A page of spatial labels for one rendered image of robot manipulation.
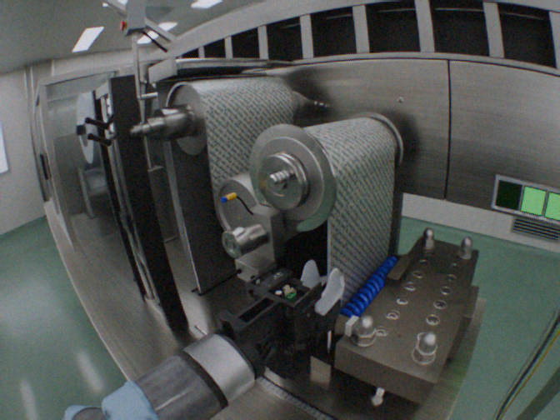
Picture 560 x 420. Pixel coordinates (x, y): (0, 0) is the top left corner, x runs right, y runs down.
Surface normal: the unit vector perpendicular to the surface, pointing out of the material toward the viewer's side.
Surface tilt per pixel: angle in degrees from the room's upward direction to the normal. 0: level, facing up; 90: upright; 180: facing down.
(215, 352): 13
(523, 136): 90
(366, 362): 90
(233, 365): 44
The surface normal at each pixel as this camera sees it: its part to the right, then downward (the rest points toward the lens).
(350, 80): -0.65, 0.33
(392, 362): -0.07, -0.92
